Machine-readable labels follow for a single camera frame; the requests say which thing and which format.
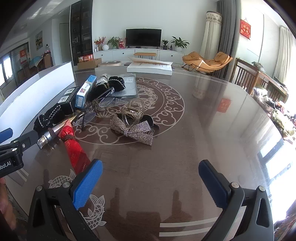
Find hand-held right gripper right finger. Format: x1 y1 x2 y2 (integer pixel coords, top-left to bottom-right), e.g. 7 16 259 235
198 159 274 241

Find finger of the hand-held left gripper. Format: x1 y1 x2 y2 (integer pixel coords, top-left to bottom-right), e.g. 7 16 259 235
0 130 39 152
0 128 14 144

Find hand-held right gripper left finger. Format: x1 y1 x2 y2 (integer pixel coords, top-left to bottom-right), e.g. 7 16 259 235
27 159 107 241

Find gold cream tube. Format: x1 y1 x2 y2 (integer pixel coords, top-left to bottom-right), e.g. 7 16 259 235
36 120 68 149

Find black scrunchie with white trim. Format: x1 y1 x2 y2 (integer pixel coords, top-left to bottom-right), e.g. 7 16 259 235
108 75 127 92
33 105 65 138

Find red patterned tube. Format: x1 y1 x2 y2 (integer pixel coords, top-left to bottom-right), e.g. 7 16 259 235
57 119 92 175

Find rhinestone bow hair clip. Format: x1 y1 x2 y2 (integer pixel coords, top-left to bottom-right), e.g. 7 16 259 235
110 115 154 146

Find clear frame glasses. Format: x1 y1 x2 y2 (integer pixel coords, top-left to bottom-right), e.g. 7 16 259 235
71 87 127 128

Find transparent hair claw clip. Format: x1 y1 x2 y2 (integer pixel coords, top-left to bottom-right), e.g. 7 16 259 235
120 99 146 127

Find person's left hand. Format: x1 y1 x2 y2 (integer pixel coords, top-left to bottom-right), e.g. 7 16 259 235
0 178 17 232

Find black box with white labels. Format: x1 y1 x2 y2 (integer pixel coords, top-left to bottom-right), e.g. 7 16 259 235
58 87 80 116

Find blue and white medicine box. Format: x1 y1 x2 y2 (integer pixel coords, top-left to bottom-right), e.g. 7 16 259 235
85 75 97 88
75 81 93 110

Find plain black scrunchie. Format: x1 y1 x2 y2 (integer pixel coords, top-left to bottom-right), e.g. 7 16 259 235
89 79 110 99

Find pile of clutter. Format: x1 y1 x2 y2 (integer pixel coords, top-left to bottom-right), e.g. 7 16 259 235
252 86 296 141

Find cardboard box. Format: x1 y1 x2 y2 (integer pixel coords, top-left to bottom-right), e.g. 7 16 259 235
77 58 102 70

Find clear plastic bag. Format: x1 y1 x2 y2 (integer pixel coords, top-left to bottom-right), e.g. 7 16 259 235
122 73 139 97

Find wooden chair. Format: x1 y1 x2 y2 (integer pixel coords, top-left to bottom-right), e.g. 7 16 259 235
231 58 289 103

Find black display cabinet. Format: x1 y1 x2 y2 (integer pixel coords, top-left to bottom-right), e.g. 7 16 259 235
70 0 93 67

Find orange lounge chair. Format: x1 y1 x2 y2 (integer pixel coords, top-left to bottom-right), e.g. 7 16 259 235
182 51 233 75

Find red flower arrangement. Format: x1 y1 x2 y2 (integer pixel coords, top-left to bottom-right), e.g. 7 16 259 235
94 36 107 52

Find green potted plant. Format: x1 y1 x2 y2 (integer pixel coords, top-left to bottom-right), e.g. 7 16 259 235
107 36 121 50

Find white flat gift box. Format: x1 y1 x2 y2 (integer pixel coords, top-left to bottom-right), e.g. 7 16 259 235
126 56 173 76

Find white television cabinet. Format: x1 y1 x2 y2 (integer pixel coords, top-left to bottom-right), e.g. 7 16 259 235
92 47 202 67

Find orange bench with black legs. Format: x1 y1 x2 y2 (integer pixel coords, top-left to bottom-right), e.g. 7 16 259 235
133 52 158 60

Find large plant in white pot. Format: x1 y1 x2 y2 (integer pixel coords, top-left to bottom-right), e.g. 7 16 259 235
171 36 190 52

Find white sheer curtain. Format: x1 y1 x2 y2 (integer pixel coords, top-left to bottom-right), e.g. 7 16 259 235
272 25 296 93

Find grey curtain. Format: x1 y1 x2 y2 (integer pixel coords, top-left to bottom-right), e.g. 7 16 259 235
218 0 241 80

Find covered standing air conditioner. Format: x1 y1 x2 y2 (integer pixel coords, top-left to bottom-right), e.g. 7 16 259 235
200 11 224 61

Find black television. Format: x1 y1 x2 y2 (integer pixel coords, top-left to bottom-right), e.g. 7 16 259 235
126 28 162 47

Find framed wall picture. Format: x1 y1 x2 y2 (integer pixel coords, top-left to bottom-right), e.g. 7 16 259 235
35 30 43 50

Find red wall hanging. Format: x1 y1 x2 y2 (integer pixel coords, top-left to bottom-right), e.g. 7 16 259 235
240 19 252 40

